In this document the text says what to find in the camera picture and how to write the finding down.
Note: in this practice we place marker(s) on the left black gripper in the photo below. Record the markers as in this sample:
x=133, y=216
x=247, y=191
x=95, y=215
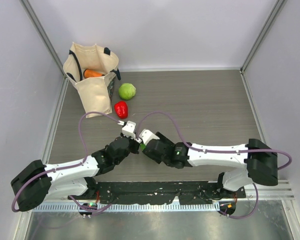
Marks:
x=136, y=145

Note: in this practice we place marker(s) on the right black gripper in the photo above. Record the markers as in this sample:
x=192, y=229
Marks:
x=164, y=139

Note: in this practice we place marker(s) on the green paper box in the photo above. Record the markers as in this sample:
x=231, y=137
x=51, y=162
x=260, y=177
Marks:
x=142, y=146

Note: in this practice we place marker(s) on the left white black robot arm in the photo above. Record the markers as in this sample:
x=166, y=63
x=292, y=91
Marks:
x=37, y=181

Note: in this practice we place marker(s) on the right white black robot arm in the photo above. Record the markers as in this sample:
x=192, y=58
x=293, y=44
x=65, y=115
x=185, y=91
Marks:
x=253, y=162

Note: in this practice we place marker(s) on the red bell pepper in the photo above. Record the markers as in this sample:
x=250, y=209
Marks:
x=121, y=109

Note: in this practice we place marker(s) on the green cabbage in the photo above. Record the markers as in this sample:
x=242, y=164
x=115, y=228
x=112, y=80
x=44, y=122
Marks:
x=127, y=91

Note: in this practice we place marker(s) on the orange carrot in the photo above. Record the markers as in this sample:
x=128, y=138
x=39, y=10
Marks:
x=89, y=73

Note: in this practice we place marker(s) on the beige canvas tote bag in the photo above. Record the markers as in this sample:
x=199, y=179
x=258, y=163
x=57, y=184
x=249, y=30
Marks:
x=95, y=92

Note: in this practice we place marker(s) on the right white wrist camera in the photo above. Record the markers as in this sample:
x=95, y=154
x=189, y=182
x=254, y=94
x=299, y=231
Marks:
x=146, y=136

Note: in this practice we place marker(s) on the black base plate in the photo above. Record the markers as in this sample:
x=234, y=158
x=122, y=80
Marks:
x=158, y=192

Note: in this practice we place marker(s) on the white slotted cable duct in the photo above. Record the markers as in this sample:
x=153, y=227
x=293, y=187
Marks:
x=175, y=206

